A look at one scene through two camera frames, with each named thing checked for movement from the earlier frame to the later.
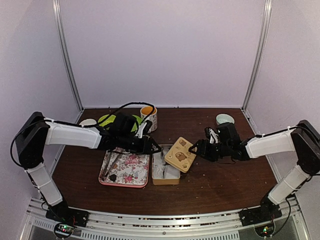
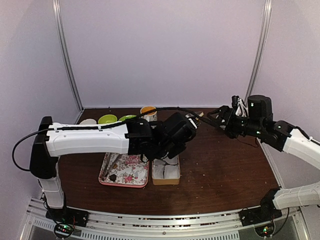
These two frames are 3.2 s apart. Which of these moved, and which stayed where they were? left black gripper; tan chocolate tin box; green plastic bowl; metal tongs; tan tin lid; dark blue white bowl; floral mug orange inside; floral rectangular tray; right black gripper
Moved: left black gripper; right black gripper; tan tin lid
Stayed: green plastic bowl; tan chocolate tin box; dark blue white bowl; metal tongs; floral mug orange inside; floral rectangular tray
